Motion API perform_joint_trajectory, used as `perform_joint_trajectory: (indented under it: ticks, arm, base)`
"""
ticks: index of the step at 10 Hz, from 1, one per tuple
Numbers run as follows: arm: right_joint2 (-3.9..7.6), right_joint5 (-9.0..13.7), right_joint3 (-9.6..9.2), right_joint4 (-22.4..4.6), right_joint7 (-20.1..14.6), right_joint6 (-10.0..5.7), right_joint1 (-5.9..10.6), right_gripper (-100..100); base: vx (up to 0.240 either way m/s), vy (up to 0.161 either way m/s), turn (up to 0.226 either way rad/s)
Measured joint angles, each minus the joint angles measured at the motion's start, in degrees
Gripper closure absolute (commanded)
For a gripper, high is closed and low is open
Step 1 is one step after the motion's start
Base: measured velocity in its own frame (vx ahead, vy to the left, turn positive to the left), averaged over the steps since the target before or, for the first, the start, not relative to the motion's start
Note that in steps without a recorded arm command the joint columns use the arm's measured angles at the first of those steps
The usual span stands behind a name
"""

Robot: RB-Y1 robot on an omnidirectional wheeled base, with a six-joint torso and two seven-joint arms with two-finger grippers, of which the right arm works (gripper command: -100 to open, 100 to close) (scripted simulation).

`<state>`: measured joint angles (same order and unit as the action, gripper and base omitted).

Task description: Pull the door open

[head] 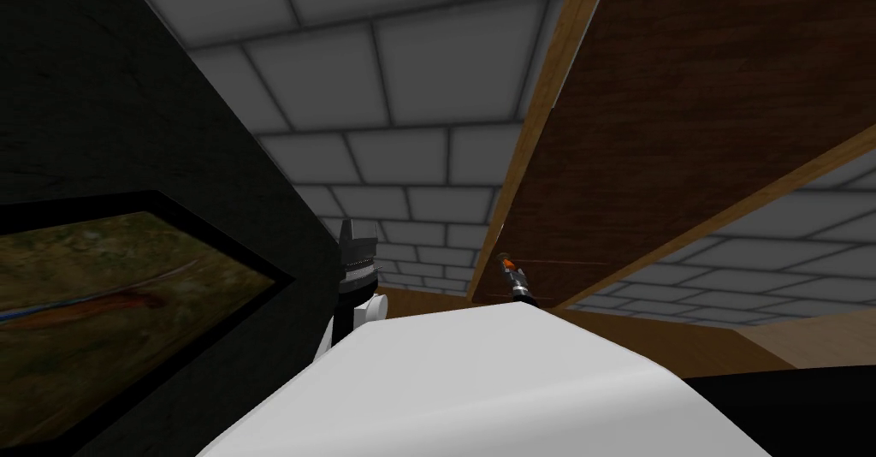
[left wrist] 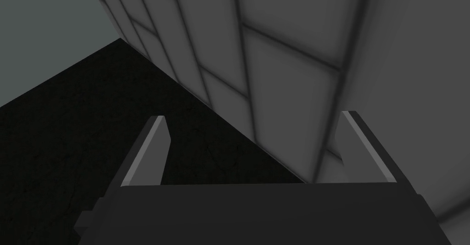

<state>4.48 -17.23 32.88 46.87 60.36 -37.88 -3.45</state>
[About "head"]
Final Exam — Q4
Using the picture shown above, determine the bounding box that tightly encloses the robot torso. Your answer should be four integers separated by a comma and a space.
197, 295, 773, 457

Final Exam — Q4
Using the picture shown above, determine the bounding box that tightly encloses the dark brown wooden door leaf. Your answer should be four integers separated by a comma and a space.
471, 0, 876, 309

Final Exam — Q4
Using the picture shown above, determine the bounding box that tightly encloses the black framed landscape picture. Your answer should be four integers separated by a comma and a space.
0, 189, 297, 457

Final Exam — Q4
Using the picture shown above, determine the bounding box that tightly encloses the orange and silver door handle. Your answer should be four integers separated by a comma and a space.
497, 252, 534, 299

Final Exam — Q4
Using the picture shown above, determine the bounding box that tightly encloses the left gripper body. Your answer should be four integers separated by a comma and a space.
339, 235, 381, 270

